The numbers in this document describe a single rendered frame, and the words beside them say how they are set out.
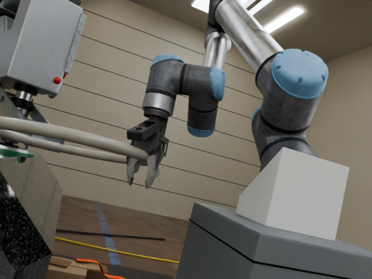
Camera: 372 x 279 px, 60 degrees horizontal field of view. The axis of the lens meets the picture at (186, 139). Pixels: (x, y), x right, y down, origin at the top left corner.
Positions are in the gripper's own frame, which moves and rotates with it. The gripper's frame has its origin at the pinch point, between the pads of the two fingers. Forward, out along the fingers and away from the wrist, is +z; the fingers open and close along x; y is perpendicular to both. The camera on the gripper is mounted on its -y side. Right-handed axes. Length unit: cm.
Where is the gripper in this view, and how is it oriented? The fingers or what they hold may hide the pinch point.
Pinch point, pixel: (138, 181)
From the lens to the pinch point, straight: 89.4
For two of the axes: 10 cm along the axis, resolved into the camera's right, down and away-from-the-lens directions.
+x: -9.4, -1.4, 3.0
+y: 2.7, 2.1, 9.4
